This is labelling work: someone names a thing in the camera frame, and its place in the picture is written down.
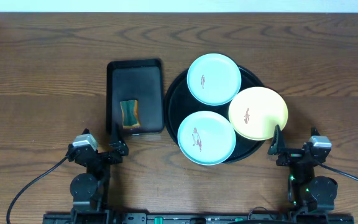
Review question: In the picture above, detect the green and orange sponge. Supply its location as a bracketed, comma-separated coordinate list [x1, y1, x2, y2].
[120, 100, 140, 129]

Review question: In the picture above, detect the yellow plate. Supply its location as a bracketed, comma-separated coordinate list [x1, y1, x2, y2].
[228, 86, 288, 141]

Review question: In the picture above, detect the light blue plate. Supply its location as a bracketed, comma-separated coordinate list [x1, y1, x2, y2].
[177, 111, 236, 166]
[186, 54, 241, 106]

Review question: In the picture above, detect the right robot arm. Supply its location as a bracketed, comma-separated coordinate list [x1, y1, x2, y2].
[268, 126, 338, 223]

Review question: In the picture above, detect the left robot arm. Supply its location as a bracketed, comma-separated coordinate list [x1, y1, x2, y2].
[67, 124, 129, 224]

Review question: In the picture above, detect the black rectangular tray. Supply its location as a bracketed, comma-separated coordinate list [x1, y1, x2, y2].
[106, 59, 164, 134]

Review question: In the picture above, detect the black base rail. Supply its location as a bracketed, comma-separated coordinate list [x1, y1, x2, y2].
[42, 212, 354, 224]

